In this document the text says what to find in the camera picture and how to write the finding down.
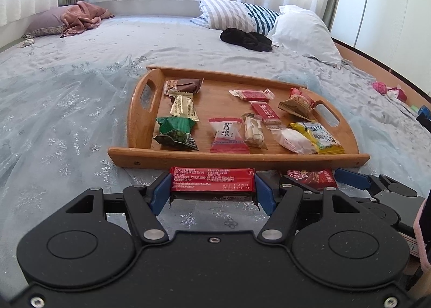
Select striped pillow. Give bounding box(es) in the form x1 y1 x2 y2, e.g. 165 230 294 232
189 0 283 34

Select red and white small toy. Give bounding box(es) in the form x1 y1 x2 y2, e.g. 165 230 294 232
387 85 409 102

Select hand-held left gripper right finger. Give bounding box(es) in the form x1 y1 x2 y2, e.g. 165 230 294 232
255 173 362 244

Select long red and brown packet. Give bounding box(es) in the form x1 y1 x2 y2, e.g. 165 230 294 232
168 167 260 212

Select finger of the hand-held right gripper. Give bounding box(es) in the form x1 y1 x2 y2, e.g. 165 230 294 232
334 167 425 198
279 174 324 195

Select yellow snack packet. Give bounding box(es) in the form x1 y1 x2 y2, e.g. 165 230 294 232
289 122 345 155

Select pale blue bed sheet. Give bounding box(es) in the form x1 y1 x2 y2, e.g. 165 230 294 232
0 13 431 127

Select pink crumpled cloth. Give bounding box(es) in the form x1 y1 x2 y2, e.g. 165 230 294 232
60 1 115 38

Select black crumpled cloth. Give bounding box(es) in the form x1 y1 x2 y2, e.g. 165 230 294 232
220 28 274 52

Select red biscuit packet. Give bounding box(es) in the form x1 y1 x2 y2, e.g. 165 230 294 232
249 101 281 126

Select white wardrobe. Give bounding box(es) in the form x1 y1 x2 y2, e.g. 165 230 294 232
330 0 431 93

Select brown chocolate packet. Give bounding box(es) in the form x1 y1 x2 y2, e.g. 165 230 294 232
163 78 204 96

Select wooden bed frame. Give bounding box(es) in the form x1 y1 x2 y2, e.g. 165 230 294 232
332 37 431 106

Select purple pillow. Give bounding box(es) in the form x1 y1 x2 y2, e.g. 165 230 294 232
24 5 81 38

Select wooden tray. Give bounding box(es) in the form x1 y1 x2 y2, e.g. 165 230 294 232
108 65 370 171

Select red triangular snack packet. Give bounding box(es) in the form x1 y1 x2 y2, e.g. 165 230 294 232
278 87 315 116

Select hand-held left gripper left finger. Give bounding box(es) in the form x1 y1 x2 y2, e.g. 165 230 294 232
65 172 173 244

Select person's right forearm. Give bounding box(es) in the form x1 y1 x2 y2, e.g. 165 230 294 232
413 190 431 282

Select wide red snack packet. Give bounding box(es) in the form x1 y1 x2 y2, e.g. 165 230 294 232
286 169 338 191

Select green snack packet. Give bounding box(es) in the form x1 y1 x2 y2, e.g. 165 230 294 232
154 116 200 152

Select pale red packet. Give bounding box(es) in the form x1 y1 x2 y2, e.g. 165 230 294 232
228 88 275 101

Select gold snack packet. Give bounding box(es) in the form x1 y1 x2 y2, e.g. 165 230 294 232
168 91 200 123

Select white snack packet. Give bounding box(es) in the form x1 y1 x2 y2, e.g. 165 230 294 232
269 126 319 155

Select clear nougat packet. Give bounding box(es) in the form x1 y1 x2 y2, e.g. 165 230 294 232
241 113 269 150

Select white pillow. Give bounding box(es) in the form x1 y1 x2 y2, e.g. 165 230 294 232
269 5 343 69

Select pink snack packet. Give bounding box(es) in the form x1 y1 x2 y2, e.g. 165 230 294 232
208 117 250 154

